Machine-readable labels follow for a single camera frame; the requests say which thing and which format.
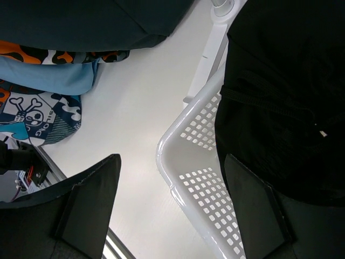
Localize aluminium rail front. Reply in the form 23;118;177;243
55;154;134;258

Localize orange black camouflage shorts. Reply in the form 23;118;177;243
1;40;130;65

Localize white clothes rack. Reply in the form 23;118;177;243
183;0;246;107

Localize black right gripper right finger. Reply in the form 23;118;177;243
224;154;344;258

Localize skull print colourful shorts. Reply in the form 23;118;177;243
1;80;82;146

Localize dark navy shorts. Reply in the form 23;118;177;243
1;1;193;52

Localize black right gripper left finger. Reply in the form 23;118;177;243
1;154;121;258

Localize light blue shorts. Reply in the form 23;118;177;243
1;57;98;96

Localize white plastic basket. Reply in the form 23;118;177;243
156;65;246;258

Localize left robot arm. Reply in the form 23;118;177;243
1;140;50;187

